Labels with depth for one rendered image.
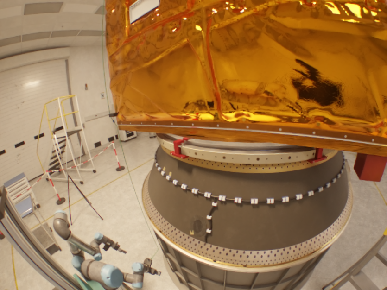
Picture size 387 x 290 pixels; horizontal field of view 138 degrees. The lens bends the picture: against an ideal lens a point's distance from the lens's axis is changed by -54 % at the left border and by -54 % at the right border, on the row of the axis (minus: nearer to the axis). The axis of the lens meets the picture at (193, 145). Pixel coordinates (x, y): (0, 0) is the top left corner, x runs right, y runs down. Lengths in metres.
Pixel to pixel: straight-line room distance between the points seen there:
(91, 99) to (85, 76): 1.20
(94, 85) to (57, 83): 1.98
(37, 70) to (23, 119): 2.11
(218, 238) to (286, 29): 1.02
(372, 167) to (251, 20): 0.88
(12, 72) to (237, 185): 8.17
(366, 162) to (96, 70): 8.98
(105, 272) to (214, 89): 0.99
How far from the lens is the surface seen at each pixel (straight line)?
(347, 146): 0.80
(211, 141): 0.80
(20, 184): 4.88
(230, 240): 0.89
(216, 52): 0.76
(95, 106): 8.43
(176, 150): 0.90
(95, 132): 8.39
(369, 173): 0.96
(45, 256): 1.27
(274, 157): 0.75
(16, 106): 7.81
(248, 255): 0.92
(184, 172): 0.95
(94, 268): 0.88
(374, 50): 0.79
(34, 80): 7.96
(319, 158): 0.89
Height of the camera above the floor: 2.01
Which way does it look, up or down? 19 degrees down
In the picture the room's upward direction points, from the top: 7 degrees counter-clockwise
